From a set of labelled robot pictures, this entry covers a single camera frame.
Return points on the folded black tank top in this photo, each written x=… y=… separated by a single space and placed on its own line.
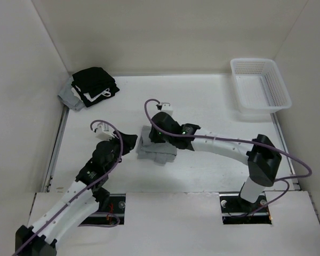
x=94 y=80

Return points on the folded white tank top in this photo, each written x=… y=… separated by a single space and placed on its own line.
x=105 y=93

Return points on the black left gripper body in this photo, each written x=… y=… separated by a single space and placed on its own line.
x=117 y=150

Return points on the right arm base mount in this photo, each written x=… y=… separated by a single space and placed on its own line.
x=236 y=211

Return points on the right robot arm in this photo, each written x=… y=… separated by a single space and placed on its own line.
x=263 y=161

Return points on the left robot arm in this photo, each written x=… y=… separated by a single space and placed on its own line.
x=85 y=196

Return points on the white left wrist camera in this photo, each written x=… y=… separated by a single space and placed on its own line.
x=104 y=132

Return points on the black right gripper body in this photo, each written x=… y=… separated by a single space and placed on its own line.
x=158 y=137

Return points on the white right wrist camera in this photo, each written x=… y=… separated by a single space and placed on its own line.
x=165 y=107

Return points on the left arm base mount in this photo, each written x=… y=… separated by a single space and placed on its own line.
x=115 y=205

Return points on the white plastic basket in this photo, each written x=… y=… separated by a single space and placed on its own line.
x=259 y=86

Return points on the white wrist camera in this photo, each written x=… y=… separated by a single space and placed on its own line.
x=165 y=107
x=104 y=132

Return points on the grey tank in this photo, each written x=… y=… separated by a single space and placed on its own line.
x=67 y=97
x=160 y=153

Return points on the folded grey tank top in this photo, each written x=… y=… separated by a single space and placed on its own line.
x=67 y=97

